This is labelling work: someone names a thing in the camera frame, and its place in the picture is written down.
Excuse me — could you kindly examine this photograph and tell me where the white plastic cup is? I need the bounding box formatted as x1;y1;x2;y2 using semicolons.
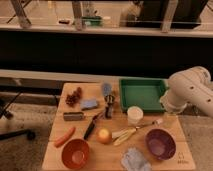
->
127;106;143;125

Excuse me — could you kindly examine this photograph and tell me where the blue brush head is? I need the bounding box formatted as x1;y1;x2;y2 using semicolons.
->
101;83;112;97

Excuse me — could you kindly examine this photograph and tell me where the red bowl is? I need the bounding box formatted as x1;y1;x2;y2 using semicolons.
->
61;139;90;170

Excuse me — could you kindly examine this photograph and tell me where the green box in background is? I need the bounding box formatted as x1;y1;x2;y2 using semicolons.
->
83;16;102;26

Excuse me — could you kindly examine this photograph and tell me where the green plastic tray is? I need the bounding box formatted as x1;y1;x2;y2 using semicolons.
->
119;78;167;113

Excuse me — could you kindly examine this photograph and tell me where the black office chair base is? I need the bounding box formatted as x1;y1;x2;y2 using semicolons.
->
0;93;36;140

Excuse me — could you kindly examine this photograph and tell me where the blue sponge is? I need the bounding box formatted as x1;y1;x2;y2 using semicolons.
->
80;99;98;110

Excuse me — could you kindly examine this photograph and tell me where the dark grape bunch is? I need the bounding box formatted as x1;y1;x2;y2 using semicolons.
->
65;87;82;107

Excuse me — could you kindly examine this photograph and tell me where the blue grey cloth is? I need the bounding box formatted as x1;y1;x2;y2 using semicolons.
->
121;147;152;171

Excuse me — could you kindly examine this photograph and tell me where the purple bowl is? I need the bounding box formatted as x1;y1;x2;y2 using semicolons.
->
145;129;176;160

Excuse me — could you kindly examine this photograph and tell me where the orange carrot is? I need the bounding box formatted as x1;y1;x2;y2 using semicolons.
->
54;127;76;148

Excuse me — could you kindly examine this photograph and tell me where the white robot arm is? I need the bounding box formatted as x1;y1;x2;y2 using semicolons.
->
160;66;213;118

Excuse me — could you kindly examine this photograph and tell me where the grey eraser block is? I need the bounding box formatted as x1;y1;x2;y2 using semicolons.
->
63;112;84;121

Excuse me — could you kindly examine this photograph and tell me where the black handled knife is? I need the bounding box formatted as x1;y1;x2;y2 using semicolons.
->
83;113;102;140

